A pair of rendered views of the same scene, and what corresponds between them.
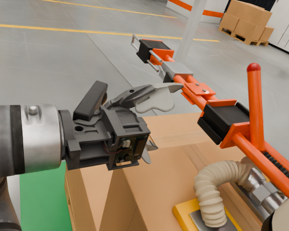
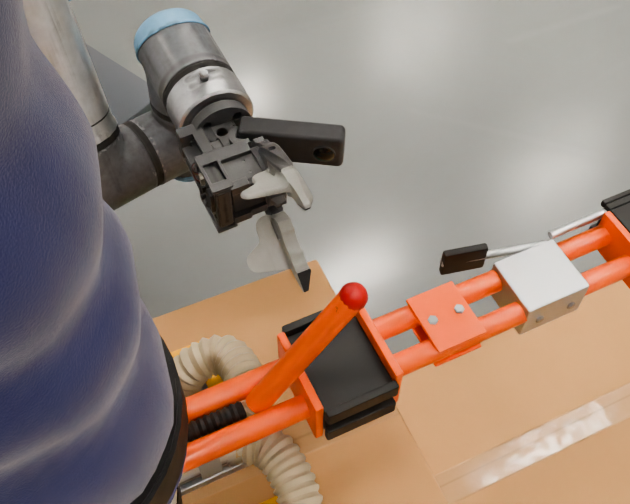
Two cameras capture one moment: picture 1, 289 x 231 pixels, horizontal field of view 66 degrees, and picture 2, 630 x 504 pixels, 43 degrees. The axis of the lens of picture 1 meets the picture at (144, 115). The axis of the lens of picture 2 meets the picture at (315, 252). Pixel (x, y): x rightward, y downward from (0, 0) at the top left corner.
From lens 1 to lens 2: 78 cm
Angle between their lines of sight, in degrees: 67
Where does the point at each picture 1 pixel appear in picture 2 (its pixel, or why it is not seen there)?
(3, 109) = (198, 57)
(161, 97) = (269, 185)
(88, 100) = (275, 124)
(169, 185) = (260, 345)
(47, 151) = (174, 114)
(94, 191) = (420, 378)
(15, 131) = (175, 77)
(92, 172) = (473, 364)
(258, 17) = not seen: outside the picture
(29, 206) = not seen: hidden behind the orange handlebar
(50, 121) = (194, 94)
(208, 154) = (369, 442)
